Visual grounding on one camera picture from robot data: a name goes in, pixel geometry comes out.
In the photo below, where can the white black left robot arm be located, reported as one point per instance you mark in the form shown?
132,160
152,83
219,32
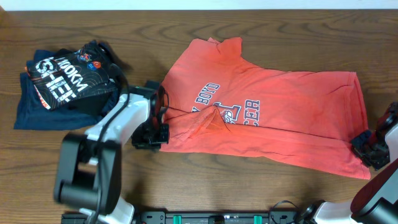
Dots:
90,164

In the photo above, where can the black graphic folded t-shirt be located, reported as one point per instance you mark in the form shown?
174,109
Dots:
69,76

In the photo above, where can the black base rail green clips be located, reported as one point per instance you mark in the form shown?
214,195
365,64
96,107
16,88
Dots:
275,215

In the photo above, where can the navy blue folded garment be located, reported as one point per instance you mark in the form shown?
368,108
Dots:
80,113

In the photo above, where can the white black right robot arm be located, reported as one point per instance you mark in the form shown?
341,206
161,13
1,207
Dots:
376,202

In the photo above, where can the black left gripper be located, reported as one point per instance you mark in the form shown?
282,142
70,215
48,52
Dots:
139,144

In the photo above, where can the orange printed t-shirt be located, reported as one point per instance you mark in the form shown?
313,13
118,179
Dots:
222,104

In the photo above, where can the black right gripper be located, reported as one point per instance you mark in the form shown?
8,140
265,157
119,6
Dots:
357,148

